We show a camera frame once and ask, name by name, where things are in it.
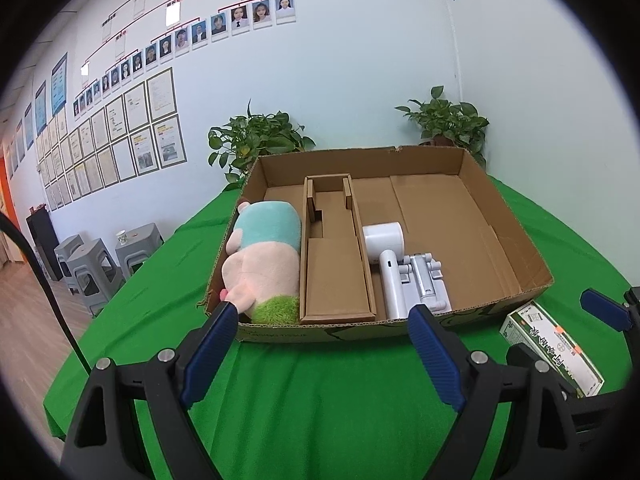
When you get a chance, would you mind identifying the white handheld appliance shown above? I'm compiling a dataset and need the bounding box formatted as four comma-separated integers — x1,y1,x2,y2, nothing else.
362,222,453,320

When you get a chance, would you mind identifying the tall blue wall poster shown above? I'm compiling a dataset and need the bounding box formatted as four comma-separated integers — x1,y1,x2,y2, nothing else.
51,52,69,117
34,81,47,132

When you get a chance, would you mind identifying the pink and teal plush toy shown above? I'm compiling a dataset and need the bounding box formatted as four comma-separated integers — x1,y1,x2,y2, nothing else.
221,200,302,325

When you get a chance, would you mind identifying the bushy potted green plant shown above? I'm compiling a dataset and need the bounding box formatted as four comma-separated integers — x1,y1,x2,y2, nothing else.
207,100,317,191

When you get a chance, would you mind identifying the green tablecloth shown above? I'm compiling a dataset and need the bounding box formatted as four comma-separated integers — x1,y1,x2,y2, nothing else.
42,172,640,480

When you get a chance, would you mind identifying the wall chart of portrait photos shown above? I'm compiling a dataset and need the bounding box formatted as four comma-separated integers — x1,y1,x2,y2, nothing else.
72,0,297,118

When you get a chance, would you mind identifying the white box with green print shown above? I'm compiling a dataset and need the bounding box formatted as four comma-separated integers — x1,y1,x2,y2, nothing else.
499,301,605,398

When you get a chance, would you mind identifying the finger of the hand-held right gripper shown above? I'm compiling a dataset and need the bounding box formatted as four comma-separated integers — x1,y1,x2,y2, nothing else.
574,379,638,433
580,287,640,332

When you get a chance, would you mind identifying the group of framed wall documents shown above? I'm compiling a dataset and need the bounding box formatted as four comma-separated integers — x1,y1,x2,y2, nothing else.
35,66,187,212

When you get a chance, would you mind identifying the large cardboard box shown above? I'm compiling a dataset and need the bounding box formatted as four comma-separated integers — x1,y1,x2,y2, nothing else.
197,145,555,343

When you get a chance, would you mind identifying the grey plastic stool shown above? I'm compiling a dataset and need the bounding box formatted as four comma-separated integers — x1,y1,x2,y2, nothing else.
116,223,165,277
54,233,85,281
66,239,126,317

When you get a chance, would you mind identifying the cardboard divider insert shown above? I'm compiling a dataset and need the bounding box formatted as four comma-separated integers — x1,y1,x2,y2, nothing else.
299,174,377,324

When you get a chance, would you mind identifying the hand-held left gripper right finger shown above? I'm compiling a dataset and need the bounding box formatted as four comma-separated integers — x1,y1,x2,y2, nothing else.
406,304,601,480

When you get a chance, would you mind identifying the black floor cabinet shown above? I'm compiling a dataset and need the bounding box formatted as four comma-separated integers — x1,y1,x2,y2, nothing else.
26,209,63,282

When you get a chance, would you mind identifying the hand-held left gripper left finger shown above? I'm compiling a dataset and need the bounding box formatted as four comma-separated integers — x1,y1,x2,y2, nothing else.
60,301,240,480

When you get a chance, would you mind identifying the small potted green plant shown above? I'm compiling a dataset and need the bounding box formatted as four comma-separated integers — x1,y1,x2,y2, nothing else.
395,85,490,166

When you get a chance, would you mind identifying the black cable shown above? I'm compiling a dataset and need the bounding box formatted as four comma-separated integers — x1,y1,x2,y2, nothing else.
0,212,93,376

